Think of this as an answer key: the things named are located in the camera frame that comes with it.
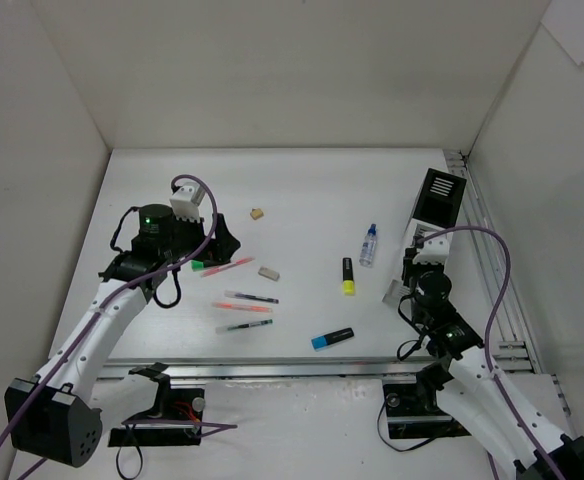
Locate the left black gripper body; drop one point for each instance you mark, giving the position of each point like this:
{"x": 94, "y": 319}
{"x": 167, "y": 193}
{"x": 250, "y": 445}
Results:
{"x": 212, "y": 239}

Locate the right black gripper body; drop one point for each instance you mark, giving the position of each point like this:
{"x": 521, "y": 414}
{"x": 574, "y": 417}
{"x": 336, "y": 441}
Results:
{"x": 409, "y": 275}

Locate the pink red gel pen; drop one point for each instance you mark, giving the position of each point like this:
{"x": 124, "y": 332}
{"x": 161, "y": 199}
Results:
{"x": 219, "y": 269}

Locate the green cap highlighter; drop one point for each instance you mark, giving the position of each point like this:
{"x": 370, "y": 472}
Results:
{"x": 198, "y": 265}

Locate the neon orange gel pen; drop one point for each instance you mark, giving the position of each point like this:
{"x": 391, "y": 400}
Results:
{"x": 242, "y": 307}

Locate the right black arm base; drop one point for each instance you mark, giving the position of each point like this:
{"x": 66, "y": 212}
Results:
{"x": 410, "y": 413}

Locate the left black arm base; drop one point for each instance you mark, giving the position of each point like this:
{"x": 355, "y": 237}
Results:
{"x": 161, "y": 425}

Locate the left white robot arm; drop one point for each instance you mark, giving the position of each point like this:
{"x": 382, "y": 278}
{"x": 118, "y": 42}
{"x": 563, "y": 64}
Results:
{"x": 55, "y": 415}

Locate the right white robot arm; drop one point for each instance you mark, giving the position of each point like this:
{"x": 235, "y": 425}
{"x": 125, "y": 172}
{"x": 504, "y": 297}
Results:
{"x": 465, "y": 382}

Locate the white black stationery organizer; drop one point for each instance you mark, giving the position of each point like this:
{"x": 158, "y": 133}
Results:
{"x": 436, "y": 210}

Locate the grey rectangular eraser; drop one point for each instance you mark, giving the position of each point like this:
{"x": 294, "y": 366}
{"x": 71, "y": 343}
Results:
{"x": 269, "y": 273}

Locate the small tan eraser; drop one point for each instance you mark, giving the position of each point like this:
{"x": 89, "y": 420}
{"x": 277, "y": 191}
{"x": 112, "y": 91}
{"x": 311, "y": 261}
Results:
{"x": 256, "y": 213}

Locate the yellow cap highlighter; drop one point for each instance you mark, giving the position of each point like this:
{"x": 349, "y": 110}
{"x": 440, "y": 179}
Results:
{"x": 348, "y": 283}

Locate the green gel pen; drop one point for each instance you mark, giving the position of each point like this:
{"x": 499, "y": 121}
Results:
{"x": 243, "y": 326}

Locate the blue cap highlighter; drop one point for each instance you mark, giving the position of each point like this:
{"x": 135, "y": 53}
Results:
{"x": 329, "y": 339}

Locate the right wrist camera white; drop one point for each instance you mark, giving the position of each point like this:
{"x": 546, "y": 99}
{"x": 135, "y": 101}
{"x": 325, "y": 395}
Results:
{"x": 436, "y": 249}

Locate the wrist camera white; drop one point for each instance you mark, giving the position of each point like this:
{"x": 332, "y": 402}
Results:
{"x": 436, "y": 249}
{"x": 186, "y": 200}

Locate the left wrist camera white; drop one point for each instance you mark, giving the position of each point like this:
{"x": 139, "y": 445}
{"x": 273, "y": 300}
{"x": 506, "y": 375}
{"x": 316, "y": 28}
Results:
{"x": 186, "y": 200}

